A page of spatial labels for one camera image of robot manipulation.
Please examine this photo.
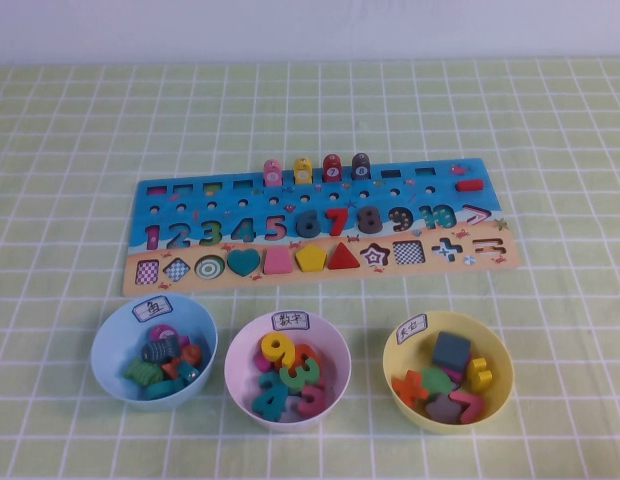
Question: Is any dark grey fish peg nine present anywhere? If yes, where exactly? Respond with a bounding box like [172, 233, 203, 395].
[141, 333, 184, 364]

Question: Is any colourful wooden puzzle board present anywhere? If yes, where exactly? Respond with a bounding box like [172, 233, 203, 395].
[120, 158, 522, 296]

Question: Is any white label on pink bowl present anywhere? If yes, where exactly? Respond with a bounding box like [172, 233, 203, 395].
[272, 312, 310, 332]

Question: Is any white label on yellow bowl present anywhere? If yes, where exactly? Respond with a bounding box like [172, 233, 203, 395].
[397, 313, 430, 345]

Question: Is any pink plastic bowl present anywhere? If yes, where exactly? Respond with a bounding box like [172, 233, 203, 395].
[224, 313, 352, 434]

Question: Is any light blue plastic bowl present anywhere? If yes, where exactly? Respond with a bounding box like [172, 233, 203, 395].
[90, 298, 219, 412]

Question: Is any yellow plastic bowl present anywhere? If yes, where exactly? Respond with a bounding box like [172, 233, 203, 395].
[382, 309, 515, 435]

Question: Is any dark blue number six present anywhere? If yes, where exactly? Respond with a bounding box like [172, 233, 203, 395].
[295, 209, 325, 240]

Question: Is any yellow wooden pentagon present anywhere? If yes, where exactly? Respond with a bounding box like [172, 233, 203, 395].
[295, 244, 327, 273]

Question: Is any pink wooden number five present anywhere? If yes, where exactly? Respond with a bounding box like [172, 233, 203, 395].
[263, 214, 289, 242]

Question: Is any red wooden number seven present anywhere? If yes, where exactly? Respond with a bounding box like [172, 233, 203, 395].
[324, 207, 352, 237]

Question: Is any red wooden triangle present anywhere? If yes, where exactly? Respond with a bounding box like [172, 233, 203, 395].
[327, 241, 362, 271]

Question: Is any pink wooden trapezoid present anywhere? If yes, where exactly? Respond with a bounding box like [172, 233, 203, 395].
[263, 248, 293, 276]

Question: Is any brown wooden number eight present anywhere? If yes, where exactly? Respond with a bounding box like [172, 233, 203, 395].
[358, 205, 385, 236]

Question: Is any yellow fish peg six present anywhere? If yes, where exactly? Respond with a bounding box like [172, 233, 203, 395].
[293, 156, 314, 185]

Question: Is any teal wooden heart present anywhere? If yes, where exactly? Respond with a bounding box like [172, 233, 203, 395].
[226, 248, 262, 277]

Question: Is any red fish peg seven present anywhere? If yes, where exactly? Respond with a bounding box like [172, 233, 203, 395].
[322, 153, 344, 182]

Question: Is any pink fish peg five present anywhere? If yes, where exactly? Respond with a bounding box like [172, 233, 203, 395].
[262, 158, 284, 188]

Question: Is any orange wooden number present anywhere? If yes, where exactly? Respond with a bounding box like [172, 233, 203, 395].
[294, 344, 324, 372]

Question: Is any yellow wooden number nine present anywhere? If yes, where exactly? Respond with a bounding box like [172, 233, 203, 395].
[259, 334, 296, 372]

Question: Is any orange wooden fish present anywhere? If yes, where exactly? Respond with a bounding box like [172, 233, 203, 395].
[162, 343, 204, 380]

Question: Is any teal wooden number four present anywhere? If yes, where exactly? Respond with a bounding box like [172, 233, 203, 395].
[252, 384, 291, 421]

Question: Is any magenta fish peg one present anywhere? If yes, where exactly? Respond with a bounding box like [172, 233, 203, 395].
[148, 324, 192, 347]

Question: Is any orange wooden cross sign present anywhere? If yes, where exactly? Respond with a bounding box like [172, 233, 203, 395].
[392, 369, 431, 406]

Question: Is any dark grey wooden square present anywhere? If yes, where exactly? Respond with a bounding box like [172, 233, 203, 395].
[432, 331, 472, 374]

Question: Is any green wooden circle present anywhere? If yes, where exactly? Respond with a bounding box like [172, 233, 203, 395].
[420, 367, 459, 401]

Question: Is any magenta wooden shape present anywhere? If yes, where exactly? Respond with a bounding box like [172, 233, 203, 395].
[452, 354, 474, 384]

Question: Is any teal wooden fish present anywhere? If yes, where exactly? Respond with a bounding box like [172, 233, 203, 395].
[143, 377, 187, 401]

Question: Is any green striped wooden fish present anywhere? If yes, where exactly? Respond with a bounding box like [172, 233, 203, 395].
[123, 358, 164, 389]

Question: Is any grey brown wooden star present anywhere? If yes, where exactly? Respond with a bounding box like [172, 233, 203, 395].
[424, 393, 464, 425]

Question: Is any yellow wooden equals sign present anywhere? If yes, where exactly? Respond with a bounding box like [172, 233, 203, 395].
[464, 357, 494, 394]

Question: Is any pink wooden angle sign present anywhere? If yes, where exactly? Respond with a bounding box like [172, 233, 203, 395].
[449, 390, 486, 424]

